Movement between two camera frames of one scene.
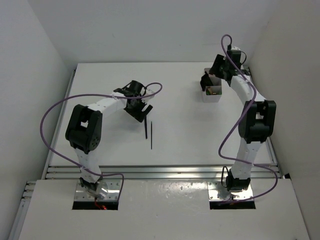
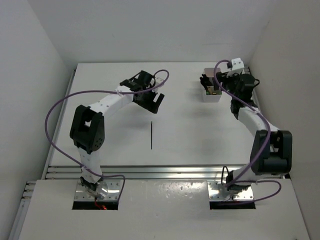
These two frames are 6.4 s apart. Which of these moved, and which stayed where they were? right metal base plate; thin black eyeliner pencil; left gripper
Moved: left gripper
Stayed: right metal base plate; thin black eyeliner pencil
